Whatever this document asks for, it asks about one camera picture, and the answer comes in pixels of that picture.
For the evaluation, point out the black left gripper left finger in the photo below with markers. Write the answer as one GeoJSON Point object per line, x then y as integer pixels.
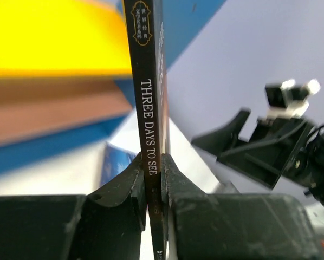
{"type": "Point", "coordinates": [106, 224]}

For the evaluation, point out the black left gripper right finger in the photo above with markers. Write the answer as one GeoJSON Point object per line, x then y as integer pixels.
{"type": "Point", "coordinates": [234, 225]}

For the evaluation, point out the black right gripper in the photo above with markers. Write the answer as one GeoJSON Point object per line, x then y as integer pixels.
{"type": "Point", "coordinates": [295, 151]}

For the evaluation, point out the Three Days To See book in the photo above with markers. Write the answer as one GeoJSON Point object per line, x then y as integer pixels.
{"type": "Point", "coordinates": [145, 31]}

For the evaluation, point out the Jane Eyre blue book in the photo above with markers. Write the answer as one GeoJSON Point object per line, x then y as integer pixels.
{"type": "Point", "coordinates": [115, 160]}

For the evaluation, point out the blue yellow wooden bookshelf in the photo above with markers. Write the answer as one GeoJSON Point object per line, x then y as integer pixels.
{"type": "Point", "coordinates": [65, 77]}

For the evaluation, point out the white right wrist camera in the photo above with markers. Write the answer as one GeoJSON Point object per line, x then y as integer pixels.
{"type": "Point", "coordinates": [289, 99]}

